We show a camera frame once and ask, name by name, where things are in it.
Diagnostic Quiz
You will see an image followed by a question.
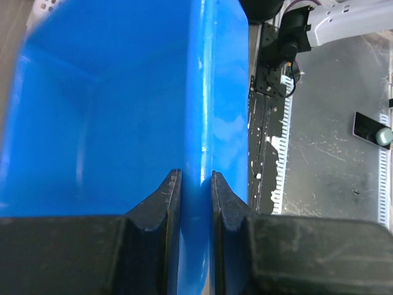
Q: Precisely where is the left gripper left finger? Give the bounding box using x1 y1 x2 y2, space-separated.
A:
1 169 182 294

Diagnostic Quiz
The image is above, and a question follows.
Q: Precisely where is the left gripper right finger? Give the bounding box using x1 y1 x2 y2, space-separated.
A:
210 171 392 294

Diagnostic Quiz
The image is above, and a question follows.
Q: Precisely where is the blue plastic tub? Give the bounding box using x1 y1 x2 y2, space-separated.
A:
1 1 248 294

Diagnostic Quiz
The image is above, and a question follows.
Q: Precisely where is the blue perforated basket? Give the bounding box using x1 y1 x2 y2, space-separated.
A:
26 0 64 32

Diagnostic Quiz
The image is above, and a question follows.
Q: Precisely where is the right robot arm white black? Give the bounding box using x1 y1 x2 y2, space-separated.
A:
259 1 392 69

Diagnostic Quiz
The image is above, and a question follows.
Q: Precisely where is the smartphone on metal floor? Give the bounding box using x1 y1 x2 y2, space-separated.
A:
352 112 392 150

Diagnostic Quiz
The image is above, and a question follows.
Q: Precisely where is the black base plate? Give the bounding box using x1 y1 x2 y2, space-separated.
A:
247 23 294 214

